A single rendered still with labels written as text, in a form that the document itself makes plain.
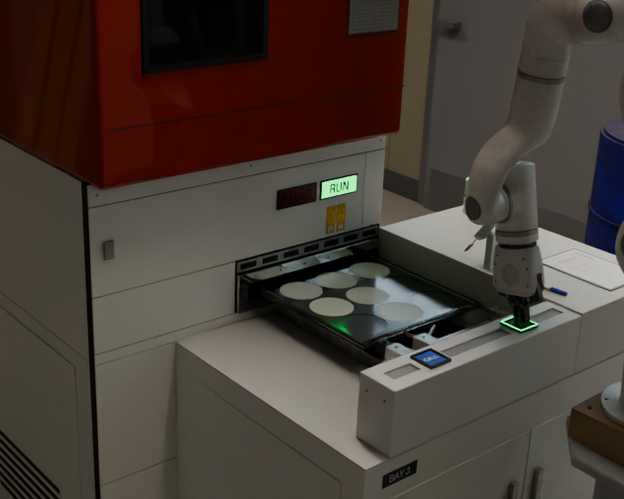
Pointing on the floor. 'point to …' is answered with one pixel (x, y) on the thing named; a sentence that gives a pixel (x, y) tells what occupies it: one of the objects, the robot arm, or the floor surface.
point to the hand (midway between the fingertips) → (521, 316)
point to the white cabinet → (301, 471)
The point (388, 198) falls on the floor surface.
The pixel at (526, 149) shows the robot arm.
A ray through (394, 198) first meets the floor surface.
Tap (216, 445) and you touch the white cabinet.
